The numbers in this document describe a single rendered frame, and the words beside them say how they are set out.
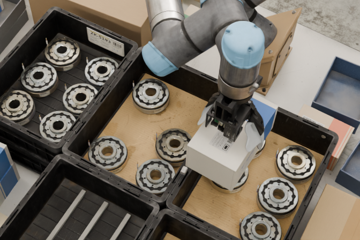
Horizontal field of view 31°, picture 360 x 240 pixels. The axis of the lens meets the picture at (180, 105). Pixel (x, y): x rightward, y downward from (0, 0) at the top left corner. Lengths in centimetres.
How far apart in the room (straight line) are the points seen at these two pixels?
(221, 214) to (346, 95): 64
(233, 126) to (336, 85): 85
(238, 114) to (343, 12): 203
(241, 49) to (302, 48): 104
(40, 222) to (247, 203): 52
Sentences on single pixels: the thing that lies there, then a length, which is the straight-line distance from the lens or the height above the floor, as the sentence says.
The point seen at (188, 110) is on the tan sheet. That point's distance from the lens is 182.
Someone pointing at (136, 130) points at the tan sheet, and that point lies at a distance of 179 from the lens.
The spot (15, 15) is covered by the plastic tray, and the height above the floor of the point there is 77.
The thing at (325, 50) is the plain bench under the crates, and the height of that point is 70.
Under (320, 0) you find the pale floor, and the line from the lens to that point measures 333.
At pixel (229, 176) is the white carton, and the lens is 141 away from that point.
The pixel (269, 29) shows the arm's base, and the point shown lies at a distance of 195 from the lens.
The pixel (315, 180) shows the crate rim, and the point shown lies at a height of 93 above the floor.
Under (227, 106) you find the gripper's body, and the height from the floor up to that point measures 131.
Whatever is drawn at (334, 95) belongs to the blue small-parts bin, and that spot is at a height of 70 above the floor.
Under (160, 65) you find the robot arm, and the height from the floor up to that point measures 134.
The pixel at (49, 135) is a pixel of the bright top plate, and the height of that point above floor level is 86.
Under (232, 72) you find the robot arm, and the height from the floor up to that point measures 140.
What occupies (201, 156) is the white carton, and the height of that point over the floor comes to 113.
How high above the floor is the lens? 234
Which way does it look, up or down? 56 degrees down
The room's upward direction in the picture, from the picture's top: 3 degrees clockwise
